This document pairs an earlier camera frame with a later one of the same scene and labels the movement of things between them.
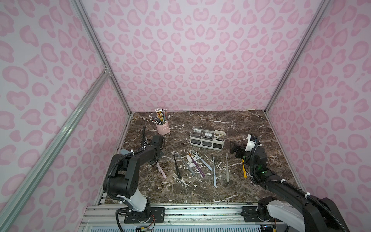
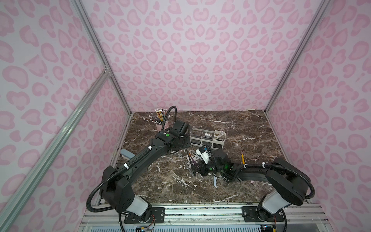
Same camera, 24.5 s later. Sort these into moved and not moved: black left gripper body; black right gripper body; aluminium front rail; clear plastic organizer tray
Moved: black left gripper body; black right gripper body
Not moved: clear plastic organizer tray; aluminium front rail
